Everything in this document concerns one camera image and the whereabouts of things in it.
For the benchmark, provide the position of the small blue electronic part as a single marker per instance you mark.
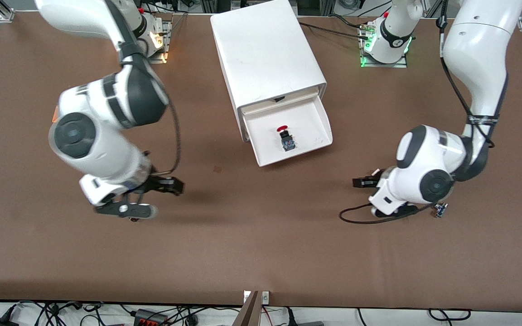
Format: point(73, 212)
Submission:
point(441, 210)

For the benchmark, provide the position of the orange button box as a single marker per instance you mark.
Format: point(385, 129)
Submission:
point(55, 115)

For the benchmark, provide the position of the white drawer cabinet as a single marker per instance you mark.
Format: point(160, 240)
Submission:
point(265, 45)

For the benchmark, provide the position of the red push button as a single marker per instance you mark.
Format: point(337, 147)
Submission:
point(287, 142)

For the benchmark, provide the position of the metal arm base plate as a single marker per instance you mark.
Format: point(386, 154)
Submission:
point(383, 65)
point(166, 45)

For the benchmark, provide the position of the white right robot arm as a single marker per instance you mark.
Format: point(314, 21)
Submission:
point(107, 149)

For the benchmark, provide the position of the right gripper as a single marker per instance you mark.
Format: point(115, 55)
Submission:
point(157, 183)

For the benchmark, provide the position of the black orange power strip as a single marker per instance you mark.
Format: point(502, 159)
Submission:
point(150, 319)

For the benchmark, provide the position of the white plastic drawer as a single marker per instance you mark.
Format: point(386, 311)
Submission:
point(261, 107)
point(306, 131)

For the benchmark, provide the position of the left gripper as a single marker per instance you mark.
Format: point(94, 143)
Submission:
point(369, 181)

